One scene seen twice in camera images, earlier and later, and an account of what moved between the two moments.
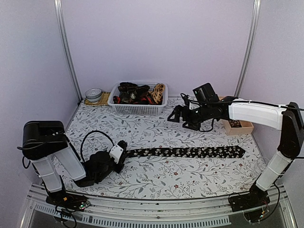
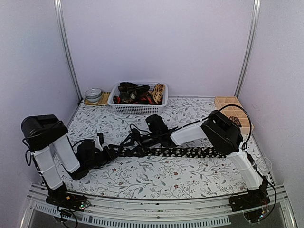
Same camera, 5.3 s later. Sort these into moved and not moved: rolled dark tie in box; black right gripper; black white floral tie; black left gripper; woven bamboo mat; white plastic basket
Moved: black right gripper; black left gripper
Not moved: woven bamboo mat; rolled dark tie in box; white plastic basket; black white floral tie
